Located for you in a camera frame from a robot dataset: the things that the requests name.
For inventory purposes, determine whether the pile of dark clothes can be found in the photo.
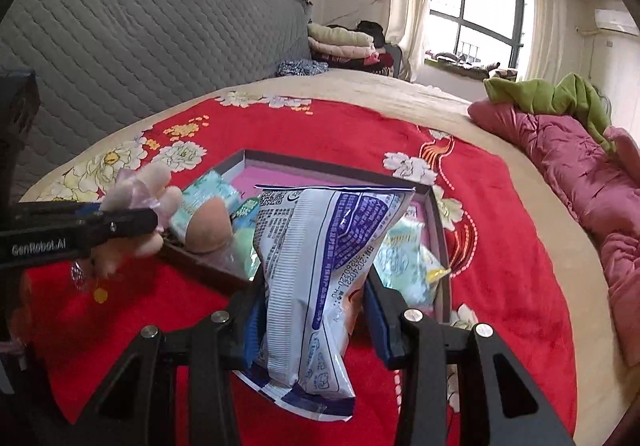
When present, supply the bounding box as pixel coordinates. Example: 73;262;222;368
425;50;521;79

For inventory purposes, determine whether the red floral blanket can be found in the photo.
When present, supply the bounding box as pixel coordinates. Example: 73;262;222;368
20;96;578;446

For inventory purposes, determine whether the bed with beige sheet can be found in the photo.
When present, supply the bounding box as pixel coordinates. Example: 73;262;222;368
15;68;640;427

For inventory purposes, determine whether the green blanket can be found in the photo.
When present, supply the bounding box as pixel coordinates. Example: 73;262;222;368
484;73;618;151

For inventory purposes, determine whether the small green tissue pack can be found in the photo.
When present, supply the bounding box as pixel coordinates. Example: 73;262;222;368
372;218;441;309

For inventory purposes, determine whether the blue patterned cloth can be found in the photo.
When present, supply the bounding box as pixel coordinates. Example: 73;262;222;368
276;60;328;79

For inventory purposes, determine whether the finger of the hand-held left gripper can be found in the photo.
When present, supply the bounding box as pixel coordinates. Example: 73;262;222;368
10;200;108;220
70;208;160;247

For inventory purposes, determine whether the cream curtain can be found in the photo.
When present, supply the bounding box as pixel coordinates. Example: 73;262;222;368
385;0;436;81
520;0;568;84

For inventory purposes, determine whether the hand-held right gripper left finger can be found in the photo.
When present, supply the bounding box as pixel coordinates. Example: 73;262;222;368
55;271;268;446

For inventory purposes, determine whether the white air conditioner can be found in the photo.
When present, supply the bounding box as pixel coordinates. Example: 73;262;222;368
594;8;640;34

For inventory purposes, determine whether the window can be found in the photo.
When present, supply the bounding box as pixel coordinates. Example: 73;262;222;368
425;0;531;71

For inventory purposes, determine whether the pink and blue book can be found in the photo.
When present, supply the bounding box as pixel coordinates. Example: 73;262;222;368
225;163;433;227

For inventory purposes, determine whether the grey quilted headboard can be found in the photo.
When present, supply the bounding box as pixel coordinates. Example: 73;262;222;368
0;0;313;201

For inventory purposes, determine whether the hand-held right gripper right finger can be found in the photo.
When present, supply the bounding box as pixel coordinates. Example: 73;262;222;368
364;271;576;446

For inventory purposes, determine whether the plush bunny with pink bow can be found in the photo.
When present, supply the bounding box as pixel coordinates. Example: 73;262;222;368
70;162;235;297

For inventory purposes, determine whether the large green tissue pack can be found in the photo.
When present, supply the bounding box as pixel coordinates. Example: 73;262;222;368
169;169;241;239

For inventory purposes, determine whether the green puff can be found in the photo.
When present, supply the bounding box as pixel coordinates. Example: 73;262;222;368
227;218;263;279

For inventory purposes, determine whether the white and blue packet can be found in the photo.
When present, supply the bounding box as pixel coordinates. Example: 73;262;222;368
235;183;417;422

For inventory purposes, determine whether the shallow brown cardboard box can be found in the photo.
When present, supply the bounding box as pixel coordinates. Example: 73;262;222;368
160;149;453;324

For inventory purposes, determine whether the stack of folded clothes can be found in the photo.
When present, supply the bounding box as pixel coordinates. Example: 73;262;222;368
306;20;401;76

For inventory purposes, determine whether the pink quilt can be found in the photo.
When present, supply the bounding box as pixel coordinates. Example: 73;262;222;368
467;100;640;367

